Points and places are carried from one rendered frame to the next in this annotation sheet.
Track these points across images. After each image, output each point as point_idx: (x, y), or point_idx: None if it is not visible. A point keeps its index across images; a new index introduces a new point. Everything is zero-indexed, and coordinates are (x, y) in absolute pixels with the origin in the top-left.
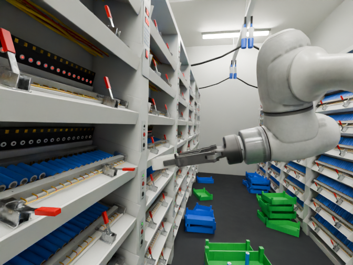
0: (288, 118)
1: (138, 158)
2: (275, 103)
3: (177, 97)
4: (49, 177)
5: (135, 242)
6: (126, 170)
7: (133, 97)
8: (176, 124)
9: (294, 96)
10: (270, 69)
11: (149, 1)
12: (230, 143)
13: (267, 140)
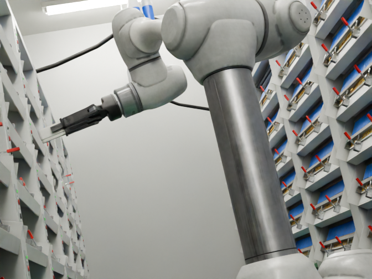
0: (143, 67)
1: (10, 163)
2: (132, 59)
3: (29, 119)
4: None
5: (24, 274)
6: (11, 150)
7: None
8: (35, 168)
9: (138, 50)
10: (120, 35)
11: None
12: (107, 98)
13: (134, 88)
